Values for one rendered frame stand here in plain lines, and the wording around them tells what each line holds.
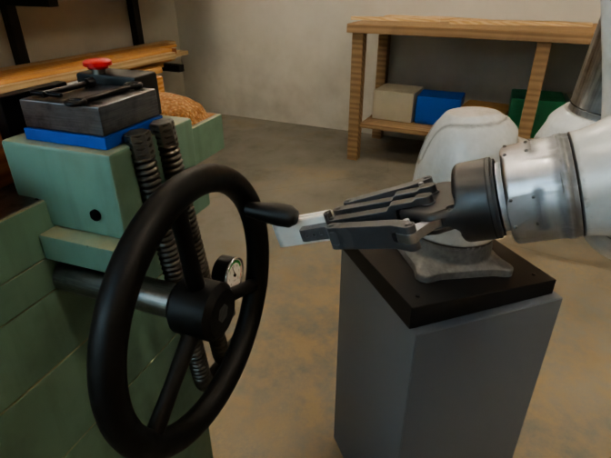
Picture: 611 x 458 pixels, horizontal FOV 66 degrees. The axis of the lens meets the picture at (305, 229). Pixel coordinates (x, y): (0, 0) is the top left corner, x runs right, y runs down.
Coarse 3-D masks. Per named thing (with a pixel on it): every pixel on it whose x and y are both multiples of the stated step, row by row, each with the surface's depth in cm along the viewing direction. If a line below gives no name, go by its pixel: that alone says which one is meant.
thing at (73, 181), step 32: (32, 160) 47; (64, 160) 45; (96, 160) 44; (128, 160) 46; (160, 160) 50; (192, 160) 56; (32, 192) 49; (64, 192) 47; (96, 192) 46; (128, 192) 46; (64, 224) 50; (96, 224) 48
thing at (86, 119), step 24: (96, 72) 52; (120, 72) 53; (144, 72) 53; (48, 96) 46; (72, 96) 46; (120, 96) 46; (144, 96) 48; (48, 120) 45; (72, 120) 44; (96, 120) 43; (120, 120) 45; (144, 120) 49; (72, 144) 45; (96, 144) 44
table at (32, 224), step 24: (216, 120) 78; (216, 144) 79; (0, 192) 51; (0, 216) 45; (24, 216) 47; (48, 216) 50; (0, 240) 45; (24, 240) 47; (48, 240) 48; (72, 240) 48; (96, 240) 48; (0, 264) 45; (24, 264) 48; (96, 264) 47
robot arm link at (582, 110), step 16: (592, 48) 70; (592, 64) 70; (592, 80) 71; (576, 96) 74; (592, 96) 71; (560, 112) 77; (576, 112) 74; (592, 112) 72; (544, 128) 79; (560, 128) 75; (576, 128) 73
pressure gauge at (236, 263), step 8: (224, 256) 79; (232, 256) 79; (216, 264) 78; (224, 264) 77; (232, 264) 78; (240, 264) 81; (216, 272) 77; (224, 272) 77; (232, 272) 79; (240, 272) 82; (216, 280) 77; (224, 280) 77; (232, 280) 79; (240, 280) 82
